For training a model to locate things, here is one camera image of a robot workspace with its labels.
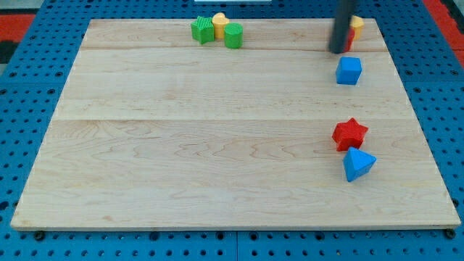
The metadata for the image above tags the yellow hexagon block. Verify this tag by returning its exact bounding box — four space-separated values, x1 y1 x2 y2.
350 15 365 41

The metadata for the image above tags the light wooden board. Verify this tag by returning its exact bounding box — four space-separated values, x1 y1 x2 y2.
11 19 461 231

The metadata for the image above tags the green cylinder block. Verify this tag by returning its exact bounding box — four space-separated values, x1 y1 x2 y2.
224 22 243 49

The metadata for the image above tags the green star block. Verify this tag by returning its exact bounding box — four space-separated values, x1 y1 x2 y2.
191 16 215 44

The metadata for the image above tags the red star block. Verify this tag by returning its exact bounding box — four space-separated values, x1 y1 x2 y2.
332 117 369 152

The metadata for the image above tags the blue triangle block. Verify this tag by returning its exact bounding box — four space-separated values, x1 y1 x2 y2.
343 147 377 182

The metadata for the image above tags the blue cube block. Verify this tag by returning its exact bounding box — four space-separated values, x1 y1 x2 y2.
336 57 363 85

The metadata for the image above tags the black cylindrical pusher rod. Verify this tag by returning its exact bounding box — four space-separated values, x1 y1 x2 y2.
328 0 357 54

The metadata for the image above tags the red block behind rod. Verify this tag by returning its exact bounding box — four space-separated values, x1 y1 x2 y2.
344 28 355 52

